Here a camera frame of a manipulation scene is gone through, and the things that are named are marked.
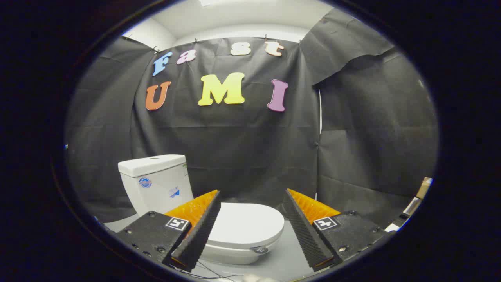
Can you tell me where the white toilet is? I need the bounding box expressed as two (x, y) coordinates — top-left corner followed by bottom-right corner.
(118, 154), (285, 265)

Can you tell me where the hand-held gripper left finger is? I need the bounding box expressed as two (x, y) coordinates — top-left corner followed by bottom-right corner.
(116, 190), (222, 273)

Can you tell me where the brown cardboard box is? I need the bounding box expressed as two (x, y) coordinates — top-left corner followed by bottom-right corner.
(416, 177), (433, 199)

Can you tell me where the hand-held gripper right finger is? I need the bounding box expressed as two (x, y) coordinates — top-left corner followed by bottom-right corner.
(283, 188), (388, 273)

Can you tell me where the white toilet lid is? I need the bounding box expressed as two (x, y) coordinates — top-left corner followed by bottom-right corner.
(207, 202), (285, 249)

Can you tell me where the thin black cable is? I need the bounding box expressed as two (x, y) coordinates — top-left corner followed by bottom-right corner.
(172, 259), (245, 280)

